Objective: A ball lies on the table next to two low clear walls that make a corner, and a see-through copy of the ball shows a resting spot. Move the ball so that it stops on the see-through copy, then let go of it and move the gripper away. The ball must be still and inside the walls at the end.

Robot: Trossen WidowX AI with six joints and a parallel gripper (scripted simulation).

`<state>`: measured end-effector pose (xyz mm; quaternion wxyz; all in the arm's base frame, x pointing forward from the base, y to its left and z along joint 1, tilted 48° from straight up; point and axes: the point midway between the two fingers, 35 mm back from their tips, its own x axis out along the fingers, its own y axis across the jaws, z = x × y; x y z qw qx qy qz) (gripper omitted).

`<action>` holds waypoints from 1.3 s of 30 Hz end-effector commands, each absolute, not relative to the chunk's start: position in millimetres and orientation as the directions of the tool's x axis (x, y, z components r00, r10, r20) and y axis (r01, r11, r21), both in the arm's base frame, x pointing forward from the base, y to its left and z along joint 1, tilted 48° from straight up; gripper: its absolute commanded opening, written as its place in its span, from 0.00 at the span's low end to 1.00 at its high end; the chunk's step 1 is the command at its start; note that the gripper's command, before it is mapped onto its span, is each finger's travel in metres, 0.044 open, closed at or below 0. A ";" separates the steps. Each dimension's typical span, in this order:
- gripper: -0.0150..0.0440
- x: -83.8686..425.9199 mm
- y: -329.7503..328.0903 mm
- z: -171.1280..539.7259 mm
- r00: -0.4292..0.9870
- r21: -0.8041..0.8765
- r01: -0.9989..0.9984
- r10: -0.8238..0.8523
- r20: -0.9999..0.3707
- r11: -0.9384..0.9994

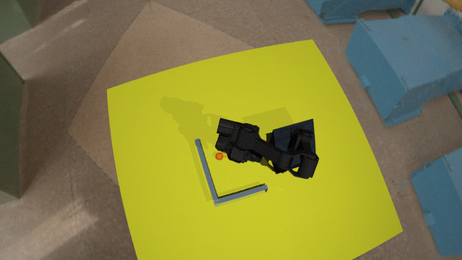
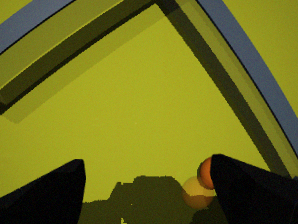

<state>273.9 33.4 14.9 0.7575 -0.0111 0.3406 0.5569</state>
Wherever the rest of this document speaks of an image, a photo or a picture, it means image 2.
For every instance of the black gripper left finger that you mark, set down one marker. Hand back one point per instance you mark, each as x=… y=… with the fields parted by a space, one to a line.
x=55 y=198

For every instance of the dark brown ball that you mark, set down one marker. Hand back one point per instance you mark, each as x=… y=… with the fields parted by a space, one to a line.
x=205 y=171

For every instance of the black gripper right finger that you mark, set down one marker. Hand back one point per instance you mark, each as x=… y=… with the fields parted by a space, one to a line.
x=251 y=195

